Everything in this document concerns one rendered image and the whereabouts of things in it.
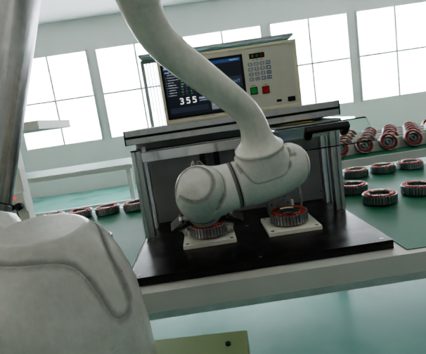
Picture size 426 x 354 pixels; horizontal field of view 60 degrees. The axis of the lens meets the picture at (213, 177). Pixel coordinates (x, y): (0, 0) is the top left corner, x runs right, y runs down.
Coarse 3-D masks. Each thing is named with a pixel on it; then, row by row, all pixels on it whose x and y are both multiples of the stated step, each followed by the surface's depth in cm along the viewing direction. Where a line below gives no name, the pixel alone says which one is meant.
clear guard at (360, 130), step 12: (312, 120) 114; (324, 120) 104; (336, 120) 96; (348, 120) 95; (360, 120) 94; (276, 132) 94; (288, 132) 94; (300, 132) 94; (324, 132) 93; (336, 132) 93; (348, 132) 92; (360, 132) 92; (372, 132) 92; (300, 144) 91; (312, 144) 91; (324, 144) 91; (336, 144) 91; (348, 144) 91
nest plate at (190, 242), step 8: (232, 232) 107; (184, 240) 106; (192, 240) 105; (200, 240) 104; (208, 240) 103; (216, 240) 102; (224, 240) 102; (232, 240) 102; (184, 248) 102; (192, 248) 102
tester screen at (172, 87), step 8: (216, 64) 114; (224, 64) 114; (232, 64) 114; (168, 72) 114; (224, 72) 114; (232, 72) 114; (240, 72) 115; (168, 80) 114; (176, 80) 114; (168, 88) 115; (176, 88) 115; (184, 88) 115; (192, 88) 115; (168, 96) 115; (176, 96) 115; (184, 96) 115; (200, 96) 115; (168, 104) 115; (176, 104) 115; (192, 104) 116; (200, 104) 116; (208, 104) 116; (184, 112) 116; (192, 112) 116; (200, 112) 116
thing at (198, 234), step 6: (222, 222) 106; (192, 228) 106; (198, 228) 104; (204, 228) 104; (210, 228) 103; (216, 228) 104; (222, 228) 105; (192, 234) 106; (198, 234) 104; (204, 234) 103; (210, 234) 104; (216, 234) 104; (222, 234) 105
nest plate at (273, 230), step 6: (264, 222) 112; (270, 222) 112; (306, 222) 106; (312, 222) 106; (318, 222) 105; (270, 228) 106; (276, 228) 105; (282, 228) 104; (288, 228) 103; (294, 228) 103; (300, 228) 102; (306, 228) 102; (312, 228) 102; (318, 228) 102; (270, 234) 102; (276, 234) 102; (282, 234) 102; (288, 234) 102
